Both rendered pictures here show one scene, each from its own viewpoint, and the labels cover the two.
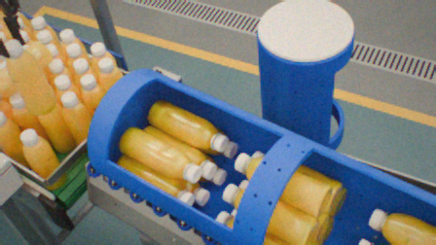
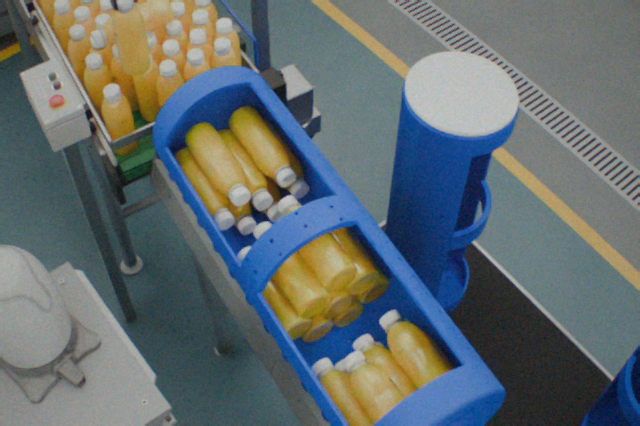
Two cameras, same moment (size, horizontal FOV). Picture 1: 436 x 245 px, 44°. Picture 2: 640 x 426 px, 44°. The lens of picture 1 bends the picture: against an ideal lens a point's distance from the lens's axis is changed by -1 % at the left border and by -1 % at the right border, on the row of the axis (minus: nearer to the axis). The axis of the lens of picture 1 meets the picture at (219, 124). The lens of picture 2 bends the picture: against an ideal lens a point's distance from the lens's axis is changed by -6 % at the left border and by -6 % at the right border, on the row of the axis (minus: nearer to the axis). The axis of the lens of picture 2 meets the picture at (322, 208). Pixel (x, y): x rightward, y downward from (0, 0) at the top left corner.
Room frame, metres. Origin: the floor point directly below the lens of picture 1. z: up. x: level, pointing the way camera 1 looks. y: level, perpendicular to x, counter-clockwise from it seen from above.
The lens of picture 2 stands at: (-0.22, -0.36, 2.46)
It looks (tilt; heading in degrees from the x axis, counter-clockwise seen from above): 54 degrees down; 16
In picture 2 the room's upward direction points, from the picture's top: 1 degrees clockwise
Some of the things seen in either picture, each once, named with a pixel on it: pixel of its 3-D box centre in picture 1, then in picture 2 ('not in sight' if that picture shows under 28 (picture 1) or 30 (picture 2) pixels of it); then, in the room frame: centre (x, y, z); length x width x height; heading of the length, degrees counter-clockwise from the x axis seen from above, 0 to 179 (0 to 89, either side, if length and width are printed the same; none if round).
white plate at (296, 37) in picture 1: (305, 28); (462, 92); (1.20, -0.29, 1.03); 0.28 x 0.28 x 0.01
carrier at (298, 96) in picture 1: (303, 123); (440, 201); (1.20, -0.29, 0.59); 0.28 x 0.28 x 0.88
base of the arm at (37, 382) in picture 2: not in sight; (43, 344); (0.26, 0.32, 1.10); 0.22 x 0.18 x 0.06; 67
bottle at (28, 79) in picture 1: (29, 80); (130, 36); (0.95, 0.42, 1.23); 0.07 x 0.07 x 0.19
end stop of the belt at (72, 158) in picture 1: (98, 130); (188, 112); (0.99, 0.33, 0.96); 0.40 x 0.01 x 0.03; 138
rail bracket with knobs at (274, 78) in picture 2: not in sight; (267, 94); (1.12, 0.17, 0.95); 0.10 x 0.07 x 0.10; 138
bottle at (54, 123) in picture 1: (55, 123); (149, 87); (1.02, 0.45, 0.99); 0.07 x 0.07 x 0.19
